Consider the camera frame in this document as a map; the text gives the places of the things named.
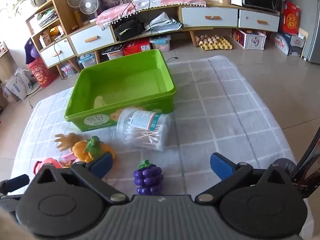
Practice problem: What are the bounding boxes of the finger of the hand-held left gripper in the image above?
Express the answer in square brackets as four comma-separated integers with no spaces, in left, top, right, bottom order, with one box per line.
[0,174,30,198]

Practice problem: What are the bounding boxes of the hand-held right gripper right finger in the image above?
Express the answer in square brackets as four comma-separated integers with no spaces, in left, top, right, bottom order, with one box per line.
[195,152,297,204]

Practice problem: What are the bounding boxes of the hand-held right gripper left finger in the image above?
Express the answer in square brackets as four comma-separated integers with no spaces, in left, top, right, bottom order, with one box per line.
[30,152,130,205]

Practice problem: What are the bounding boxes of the orange toy pumpkin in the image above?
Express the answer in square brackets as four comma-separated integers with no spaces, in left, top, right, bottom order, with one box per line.
[72,136,116,164]

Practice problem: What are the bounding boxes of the pink toy pig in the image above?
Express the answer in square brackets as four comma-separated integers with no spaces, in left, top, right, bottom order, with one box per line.
[34,158,62,175]

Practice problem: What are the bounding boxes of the purple toy grapes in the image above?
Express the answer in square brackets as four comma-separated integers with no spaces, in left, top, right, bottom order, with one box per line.
[133,159,163,195]

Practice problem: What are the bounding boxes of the clear cotton swab jar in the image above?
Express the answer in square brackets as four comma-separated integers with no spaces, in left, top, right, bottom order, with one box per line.
[117,107,171,152]

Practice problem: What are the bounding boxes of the green plastic box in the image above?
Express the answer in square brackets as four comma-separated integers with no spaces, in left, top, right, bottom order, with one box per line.
[64,49,177,132]

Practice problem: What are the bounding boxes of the pink toy box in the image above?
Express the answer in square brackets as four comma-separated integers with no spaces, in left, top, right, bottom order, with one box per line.
[60,152,77,168]

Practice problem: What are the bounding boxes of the beige toy starfish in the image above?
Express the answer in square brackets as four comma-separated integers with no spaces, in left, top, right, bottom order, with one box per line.
[54,132,84,152]

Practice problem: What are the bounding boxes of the grey checked cloth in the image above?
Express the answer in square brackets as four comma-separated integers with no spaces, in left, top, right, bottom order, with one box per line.
[11,55,300,198]

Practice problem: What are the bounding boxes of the white plastic bag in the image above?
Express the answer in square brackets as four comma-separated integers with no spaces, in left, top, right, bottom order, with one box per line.
[3,69,33,101]

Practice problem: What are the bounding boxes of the blue-lidded clear storage box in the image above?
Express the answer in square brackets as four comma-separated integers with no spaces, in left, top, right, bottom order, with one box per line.
[79,52,100,70]

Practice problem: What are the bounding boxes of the red printed bag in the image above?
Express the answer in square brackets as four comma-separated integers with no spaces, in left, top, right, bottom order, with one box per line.
[27,57,58,88]

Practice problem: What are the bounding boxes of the black keyboard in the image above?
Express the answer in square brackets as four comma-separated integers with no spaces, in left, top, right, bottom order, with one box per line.
[102,44,125,55]

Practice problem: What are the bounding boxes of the white cabinet drawer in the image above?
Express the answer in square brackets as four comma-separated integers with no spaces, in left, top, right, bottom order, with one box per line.
[181,7,238,28]
[70,26,116,55]
[40,39,75,67]
[239,9,280,32]

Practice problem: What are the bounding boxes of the yellow egg tray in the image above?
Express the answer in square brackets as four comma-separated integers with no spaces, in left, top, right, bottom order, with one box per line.
[195,34,233,51]

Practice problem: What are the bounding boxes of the red carton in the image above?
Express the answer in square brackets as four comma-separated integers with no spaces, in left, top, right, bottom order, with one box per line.
[122,39,152,56]

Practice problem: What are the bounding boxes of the small cardboard box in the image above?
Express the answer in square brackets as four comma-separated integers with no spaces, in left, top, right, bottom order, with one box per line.
[39,34,52,48]

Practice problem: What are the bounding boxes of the black bag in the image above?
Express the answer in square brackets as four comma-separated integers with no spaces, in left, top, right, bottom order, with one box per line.
[114,17,146,42]

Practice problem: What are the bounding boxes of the printed cardboard box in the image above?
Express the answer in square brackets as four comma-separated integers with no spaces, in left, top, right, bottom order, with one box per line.
[271,31,306,57]

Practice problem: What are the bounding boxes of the wooden cabinet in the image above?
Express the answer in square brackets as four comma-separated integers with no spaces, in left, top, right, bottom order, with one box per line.
[25,0,280,79]

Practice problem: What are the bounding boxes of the pile of loose papers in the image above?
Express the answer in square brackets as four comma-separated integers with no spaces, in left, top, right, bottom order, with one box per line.
[144,12,182,33]

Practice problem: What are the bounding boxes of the stack of papers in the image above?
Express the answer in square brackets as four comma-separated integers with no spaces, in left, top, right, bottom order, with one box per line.
[37,9,60,28]

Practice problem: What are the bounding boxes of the red gift box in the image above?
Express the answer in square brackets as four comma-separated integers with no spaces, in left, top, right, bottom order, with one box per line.
[281,1,301,35]

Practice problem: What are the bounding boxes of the grey refrigerator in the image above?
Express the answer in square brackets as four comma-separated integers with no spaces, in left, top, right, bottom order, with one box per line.
[302,0,320,64]

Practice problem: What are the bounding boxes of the pink tasselled cloth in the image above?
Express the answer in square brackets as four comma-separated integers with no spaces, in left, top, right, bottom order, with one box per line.
[96,0,207,28]

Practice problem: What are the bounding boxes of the black power cable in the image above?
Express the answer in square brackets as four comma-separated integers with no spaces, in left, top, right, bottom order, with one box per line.
[117,0,153,40]

